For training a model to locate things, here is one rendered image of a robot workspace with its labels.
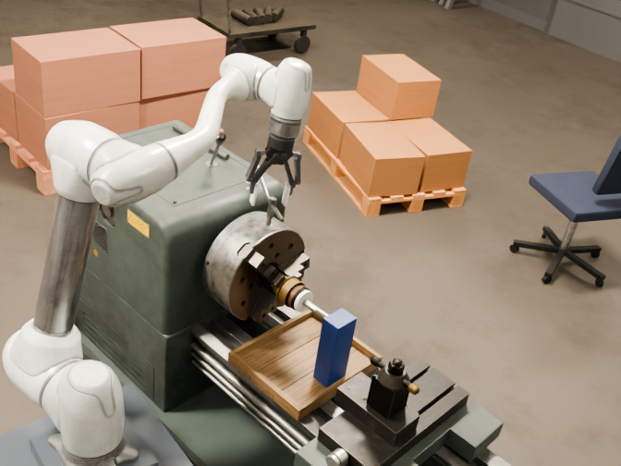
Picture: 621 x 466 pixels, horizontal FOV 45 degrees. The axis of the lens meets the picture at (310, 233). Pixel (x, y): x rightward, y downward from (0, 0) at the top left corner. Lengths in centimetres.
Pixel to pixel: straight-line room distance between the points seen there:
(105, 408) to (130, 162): 62
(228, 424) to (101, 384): 73
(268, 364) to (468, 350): 182
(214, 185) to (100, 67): 234
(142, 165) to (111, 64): 292
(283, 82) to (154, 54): 276
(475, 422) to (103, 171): 120
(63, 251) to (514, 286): 307
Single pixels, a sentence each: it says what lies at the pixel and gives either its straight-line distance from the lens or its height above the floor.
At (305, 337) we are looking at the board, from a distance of 235.
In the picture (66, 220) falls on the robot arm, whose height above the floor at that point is 140.
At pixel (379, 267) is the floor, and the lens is 431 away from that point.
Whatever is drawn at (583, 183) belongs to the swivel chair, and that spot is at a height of 51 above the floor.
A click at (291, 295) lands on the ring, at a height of 110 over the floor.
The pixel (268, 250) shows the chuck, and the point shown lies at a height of 118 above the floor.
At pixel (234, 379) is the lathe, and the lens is 233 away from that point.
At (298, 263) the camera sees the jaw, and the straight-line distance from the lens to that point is 227.
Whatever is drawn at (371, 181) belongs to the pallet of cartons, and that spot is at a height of 25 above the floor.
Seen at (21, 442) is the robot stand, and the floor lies 75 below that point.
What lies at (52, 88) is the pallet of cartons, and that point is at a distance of 450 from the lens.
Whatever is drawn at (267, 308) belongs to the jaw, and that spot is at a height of 101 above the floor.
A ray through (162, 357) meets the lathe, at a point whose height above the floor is 77.
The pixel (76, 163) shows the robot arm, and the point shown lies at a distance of 180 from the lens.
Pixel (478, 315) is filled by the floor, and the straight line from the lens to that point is 414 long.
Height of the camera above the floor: 240
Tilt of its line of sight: 32 degrees down
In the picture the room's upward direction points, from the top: 9 degrees clockwise
